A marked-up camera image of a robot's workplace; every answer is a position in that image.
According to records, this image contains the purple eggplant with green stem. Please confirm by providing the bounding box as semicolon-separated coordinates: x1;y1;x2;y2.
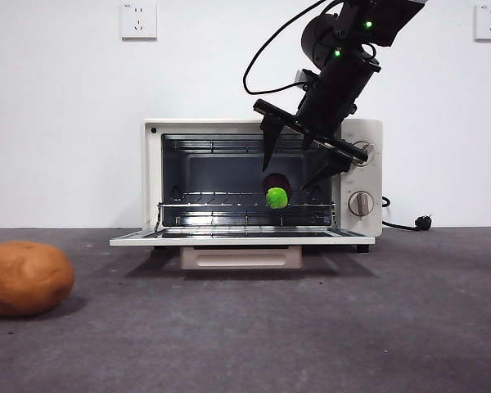
263;172;293;210

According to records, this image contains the oven glass door with handle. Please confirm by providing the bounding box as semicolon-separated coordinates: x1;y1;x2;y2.
109;228;376;271

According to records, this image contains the beige oven knob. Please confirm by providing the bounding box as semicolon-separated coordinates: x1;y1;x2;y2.
351;141;376;167
347;191;374;217

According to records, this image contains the cream white toaster oven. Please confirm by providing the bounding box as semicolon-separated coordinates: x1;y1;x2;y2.
109;117;384;271

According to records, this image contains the brown potato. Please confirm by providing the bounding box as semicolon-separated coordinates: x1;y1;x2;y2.
0;241;75;318

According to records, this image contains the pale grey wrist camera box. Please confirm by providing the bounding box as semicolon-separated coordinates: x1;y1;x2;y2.
294;69;318;89

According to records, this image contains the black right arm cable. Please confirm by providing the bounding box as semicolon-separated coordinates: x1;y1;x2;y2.
242;0;340;96

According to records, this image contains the black oven power cable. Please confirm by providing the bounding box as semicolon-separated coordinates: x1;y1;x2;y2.
381;195;433;233

